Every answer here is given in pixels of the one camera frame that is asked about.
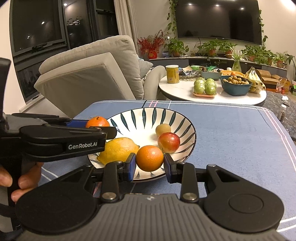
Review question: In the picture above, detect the grey pillow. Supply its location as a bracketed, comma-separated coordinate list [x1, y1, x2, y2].
[138, 58, 153, 80]

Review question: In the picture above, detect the grey speckled table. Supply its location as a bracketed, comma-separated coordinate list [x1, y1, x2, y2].
[261, 91, 296, 141]

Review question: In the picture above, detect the person's left hand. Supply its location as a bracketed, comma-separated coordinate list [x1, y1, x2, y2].
[0, 162, 44, 202]

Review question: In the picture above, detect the orange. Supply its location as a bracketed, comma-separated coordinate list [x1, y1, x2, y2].
[85, 116, 111, 128]
[136, 145, 164, 172]

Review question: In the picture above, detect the potted pothos plant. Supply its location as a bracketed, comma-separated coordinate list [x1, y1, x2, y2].
[165, 38, 189, 57]
[218, 42, 239, 59]
[196, 40, 220, 57]

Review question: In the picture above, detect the orange basket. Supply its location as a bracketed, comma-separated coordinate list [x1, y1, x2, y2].
[220, 70, 245, 78]

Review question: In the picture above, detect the beige recliner sofa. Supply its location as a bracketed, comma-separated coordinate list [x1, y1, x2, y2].
[34, 35, 167, 118]

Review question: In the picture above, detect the longan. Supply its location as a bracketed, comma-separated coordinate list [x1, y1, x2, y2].
[155, 124, 172, 137]

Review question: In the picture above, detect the yellow canister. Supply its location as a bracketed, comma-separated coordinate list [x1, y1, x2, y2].
[166, 65, 180, 84]

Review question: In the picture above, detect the red plum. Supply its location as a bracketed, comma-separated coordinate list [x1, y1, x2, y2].
[157, 132, 181, 154]

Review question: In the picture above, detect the red flower arrangement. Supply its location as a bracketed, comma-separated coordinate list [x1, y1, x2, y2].
[136, 30, 166, 61]

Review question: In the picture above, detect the black television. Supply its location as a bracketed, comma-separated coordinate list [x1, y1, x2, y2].
[174, 0, 263, 45]

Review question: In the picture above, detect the cardboard box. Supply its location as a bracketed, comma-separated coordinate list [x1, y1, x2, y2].
[255, 69, 272, 80]
[264, 75, 292, 93]

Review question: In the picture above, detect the yellow lemon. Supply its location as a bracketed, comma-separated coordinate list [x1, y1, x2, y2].
[97, 137, 140, 165]

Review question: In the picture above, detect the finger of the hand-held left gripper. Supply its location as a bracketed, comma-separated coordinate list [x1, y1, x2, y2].
[11, 113, 88, 128]
[20, 124, 117, 144]

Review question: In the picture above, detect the bunch of bananas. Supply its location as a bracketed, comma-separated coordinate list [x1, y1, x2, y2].
[245, 67, 266, 93]

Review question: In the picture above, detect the round white coffee table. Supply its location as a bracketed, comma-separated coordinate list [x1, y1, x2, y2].
[158, 74, 267, 106]

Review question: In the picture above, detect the pile of longans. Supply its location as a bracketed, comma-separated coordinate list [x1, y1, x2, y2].
[223, 76, 250, 85]

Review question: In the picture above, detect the teal snack bowl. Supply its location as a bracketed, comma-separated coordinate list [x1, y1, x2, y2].
[200, 68, 222, 80]

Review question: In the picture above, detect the blue striped tablecloth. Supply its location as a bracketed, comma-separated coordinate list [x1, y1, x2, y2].
[38, 100, 296, 241]

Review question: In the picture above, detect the pack of green apples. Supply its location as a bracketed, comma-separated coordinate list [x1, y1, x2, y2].
[193, 77, 218, 98]

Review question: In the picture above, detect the striped white bowl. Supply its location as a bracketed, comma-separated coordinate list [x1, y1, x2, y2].
[87, 108, 197, 183]

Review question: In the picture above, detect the blue basin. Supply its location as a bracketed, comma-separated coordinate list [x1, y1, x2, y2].
[219, 75, 253, 96]

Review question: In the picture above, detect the tall leafy floor plant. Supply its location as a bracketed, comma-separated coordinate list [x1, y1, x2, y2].
[285, 53, 296, 82]

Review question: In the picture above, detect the dark window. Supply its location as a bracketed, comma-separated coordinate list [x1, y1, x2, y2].
[9, 0, 119, 103]

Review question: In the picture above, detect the potted green plant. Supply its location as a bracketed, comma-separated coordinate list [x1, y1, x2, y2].
[275, 52, 287, 68]
[243, 45, 264, 62]
[261, 50, 277, 66]

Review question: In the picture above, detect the glass dish of candies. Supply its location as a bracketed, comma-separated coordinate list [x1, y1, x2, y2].
[179, 69, 201, 80]

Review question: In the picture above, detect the white curtain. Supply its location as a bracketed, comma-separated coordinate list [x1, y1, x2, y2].
[114, 0, 141, 57]

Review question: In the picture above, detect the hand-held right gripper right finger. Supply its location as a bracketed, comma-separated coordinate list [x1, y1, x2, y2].
[163, 153, 236, 202]

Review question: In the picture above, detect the spider plant in glass vase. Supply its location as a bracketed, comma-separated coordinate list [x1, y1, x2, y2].
[228, 49, 250, 72]

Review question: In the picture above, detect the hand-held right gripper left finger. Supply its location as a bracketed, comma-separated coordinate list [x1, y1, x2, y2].
[58, 153, 136, 202]

